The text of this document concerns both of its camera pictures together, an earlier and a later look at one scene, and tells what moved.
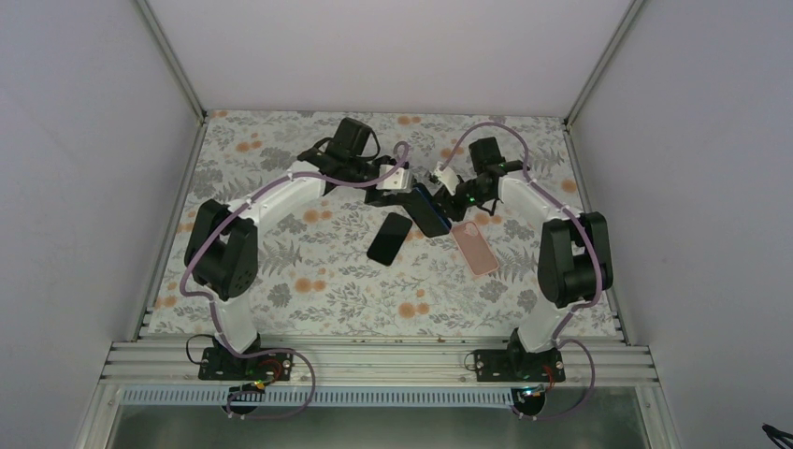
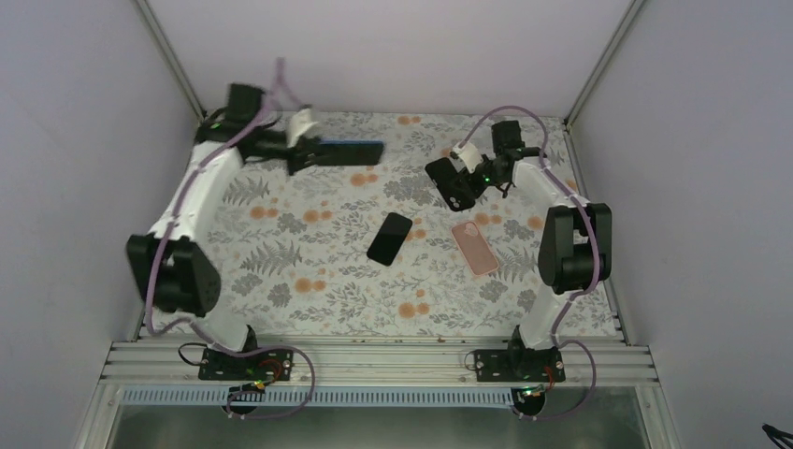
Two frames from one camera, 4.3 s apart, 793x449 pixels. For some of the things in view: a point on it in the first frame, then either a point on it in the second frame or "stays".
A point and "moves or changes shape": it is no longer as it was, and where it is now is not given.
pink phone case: (474, 249) stays
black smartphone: (389, 238) stays
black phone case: (425, 215) moves or changes shape
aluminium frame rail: (586, 361) stays
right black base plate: (512, 366) stays
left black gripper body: (378, 198) to (300, 153)
